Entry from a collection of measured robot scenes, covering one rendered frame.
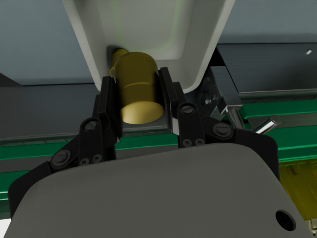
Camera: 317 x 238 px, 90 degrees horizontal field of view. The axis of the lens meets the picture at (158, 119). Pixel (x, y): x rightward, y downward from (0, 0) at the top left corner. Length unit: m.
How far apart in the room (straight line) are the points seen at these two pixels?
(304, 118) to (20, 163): 0.49
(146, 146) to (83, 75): 0.21
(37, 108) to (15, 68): 0.09
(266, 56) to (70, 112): 0.39
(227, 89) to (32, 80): 0.39
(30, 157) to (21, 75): 0.17
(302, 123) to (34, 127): 0.46
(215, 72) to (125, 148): 0.21
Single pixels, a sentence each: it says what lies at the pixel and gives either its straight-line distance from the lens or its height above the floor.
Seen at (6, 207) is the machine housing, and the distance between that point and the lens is 0.60.
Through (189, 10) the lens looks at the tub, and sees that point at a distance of 0.29.
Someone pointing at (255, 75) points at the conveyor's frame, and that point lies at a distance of 0.33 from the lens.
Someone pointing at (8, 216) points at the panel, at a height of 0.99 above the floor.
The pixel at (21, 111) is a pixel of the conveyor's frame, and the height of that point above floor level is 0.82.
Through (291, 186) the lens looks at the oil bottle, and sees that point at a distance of 0.41.
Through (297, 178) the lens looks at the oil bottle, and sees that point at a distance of 0.44.
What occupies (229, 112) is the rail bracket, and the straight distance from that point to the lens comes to 0.25.
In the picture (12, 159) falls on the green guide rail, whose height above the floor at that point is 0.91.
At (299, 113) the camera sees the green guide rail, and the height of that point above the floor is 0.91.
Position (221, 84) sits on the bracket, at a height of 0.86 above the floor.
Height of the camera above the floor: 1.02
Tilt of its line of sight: 30 degrees down
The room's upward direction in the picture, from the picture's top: 172 degrees clockwise
